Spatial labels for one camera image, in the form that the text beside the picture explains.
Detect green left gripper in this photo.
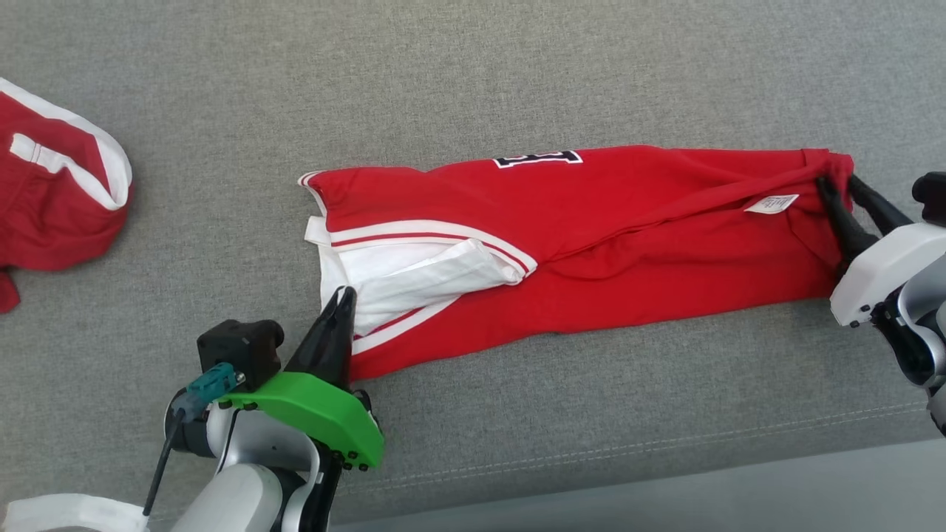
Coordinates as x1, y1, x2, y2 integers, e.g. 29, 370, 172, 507
217, 286, 387, 471

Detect black left cable teal plug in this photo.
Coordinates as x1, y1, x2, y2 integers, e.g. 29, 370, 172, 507
142, 362, 243, 518

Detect red basketball jersey white sleeves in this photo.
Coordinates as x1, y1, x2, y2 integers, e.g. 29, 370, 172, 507
298, 145, 856, 383

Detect red shorts white stripes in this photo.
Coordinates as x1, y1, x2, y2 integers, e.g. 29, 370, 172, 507
0, 76, 134, 315

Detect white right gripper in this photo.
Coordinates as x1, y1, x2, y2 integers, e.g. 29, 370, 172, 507
816, 174, 946, 328

